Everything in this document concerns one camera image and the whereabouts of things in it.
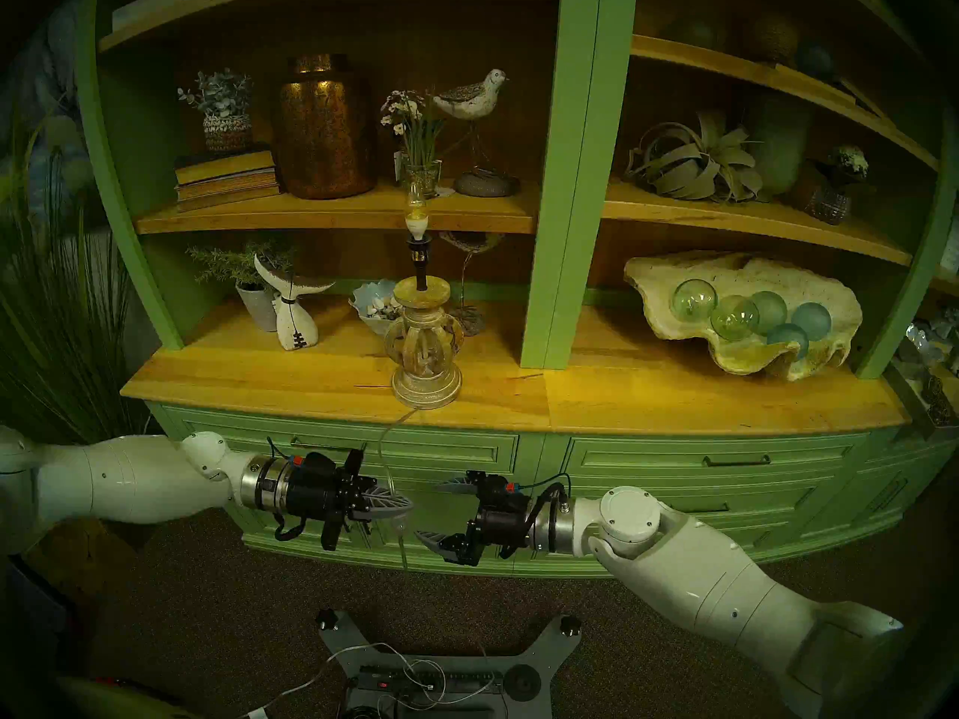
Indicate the dark green decor ball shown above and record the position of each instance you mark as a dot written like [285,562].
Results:
[689,32]

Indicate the tall grass in basket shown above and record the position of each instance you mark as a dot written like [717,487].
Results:
[67,335]

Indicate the dark wooden crate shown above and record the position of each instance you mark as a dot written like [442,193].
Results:
[910,399]

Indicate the grey air plant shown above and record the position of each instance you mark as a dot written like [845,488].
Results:
[697,167]

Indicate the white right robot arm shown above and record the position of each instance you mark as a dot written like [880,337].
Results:
[712,583]

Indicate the clear green glass ball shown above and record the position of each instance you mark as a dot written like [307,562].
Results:
[734,317]
[694,300]

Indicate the old brown book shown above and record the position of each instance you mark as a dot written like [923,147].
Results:
[232,201]
[232,186]

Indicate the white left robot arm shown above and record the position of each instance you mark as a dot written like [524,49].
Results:
[127,478]

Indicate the pale green ceramic vase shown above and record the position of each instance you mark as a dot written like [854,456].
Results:
[783,148]

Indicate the white speckled bird figurine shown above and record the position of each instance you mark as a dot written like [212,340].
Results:
[472,99]

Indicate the brown woven decor ball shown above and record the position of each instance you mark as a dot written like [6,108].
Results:
[772,37]

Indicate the pale blue shell bowl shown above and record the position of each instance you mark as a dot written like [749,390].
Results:
[371,298]

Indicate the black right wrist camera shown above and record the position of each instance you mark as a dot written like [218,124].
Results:
[496,485]

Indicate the plant in woven pot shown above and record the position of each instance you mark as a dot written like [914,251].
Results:
[227,133]

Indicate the large copper vase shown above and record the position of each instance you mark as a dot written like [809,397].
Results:
[322,141]

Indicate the dark teal decor ball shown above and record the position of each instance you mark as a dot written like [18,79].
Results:
[813,60]

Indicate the old yellow hardcover book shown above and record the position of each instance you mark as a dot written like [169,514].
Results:
[225,167]

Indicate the green wooden shelf cabinet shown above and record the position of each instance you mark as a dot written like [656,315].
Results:
[644,395]

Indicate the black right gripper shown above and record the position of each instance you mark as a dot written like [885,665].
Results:
[506,523]

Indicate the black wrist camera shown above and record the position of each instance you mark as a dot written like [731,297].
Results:
[496,485]
[321,464]

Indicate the white whale tail figurine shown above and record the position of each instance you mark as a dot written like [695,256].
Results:
[296,328]

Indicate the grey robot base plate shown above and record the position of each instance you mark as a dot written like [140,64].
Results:
[551,642]

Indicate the green herb in grey pot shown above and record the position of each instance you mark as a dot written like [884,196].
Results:
[258,305]

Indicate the candle shaped light bulb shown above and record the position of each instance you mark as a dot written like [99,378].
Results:
[416,219]

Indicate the flowers in glass vase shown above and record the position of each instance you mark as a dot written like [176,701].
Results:
[422,178]

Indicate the brown bird figurine on stone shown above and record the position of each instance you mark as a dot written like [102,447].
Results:
[472,240]

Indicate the carved wooden table lamp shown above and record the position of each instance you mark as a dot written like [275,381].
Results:
[425,384]

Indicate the white beach sign board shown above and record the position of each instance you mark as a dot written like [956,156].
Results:
[150,6]

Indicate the giant clam shell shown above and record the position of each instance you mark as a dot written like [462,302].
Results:
[742,362]

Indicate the small plant in glass pot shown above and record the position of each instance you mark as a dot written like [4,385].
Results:
[830,204]

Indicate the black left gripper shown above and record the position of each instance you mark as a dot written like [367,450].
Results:
[322,496]

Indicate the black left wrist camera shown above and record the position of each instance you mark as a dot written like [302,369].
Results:
[321,464]

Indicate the black power strip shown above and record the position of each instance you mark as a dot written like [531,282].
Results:
[389,684]

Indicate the frosted teal glass ball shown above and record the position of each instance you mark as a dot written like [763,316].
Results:
[788,339]
[772,309]
[813,320]

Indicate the black base knob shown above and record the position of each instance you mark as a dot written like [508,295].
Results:
[326,619]
[570,625]

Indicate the wooden log side table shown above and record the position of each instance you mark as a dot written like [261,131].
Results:
[75,556]

